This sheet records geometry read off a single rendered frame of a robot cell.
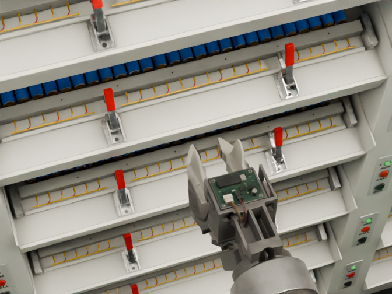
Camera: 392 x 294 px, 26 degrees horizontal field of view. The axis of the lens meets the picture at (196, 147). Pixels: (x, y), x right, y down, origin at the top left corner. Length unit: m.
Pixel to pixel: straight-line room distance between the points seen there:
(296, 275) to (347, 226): 0.79
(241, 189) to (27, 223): 0.52
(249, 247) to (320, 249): 0.91
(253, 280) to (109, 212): 0.53
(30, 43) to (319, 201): 0.76
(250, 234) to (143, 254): 0.64
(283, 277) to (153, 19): 0.38
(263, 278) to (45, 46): 0.40
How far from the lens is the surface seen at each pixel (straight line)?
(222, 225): 0.96
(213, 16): 1.10
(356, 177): 1.57
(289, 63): 1.24
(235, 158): 1.05
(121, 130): 1.21
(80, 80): 1.23
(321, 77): 1.30
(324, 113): 1.46
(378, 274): 2.05
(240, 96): 1.27
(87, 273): 1.57
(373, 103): 1.41
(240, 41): 1.27
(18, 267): 1.44
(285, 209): 1.62
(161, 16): 1.09
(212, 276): 1.77
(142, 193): 1.40
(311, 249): 1.82
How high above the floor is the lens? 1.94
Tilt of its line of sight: 55 degrees down
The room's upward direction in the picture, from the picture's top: straight up
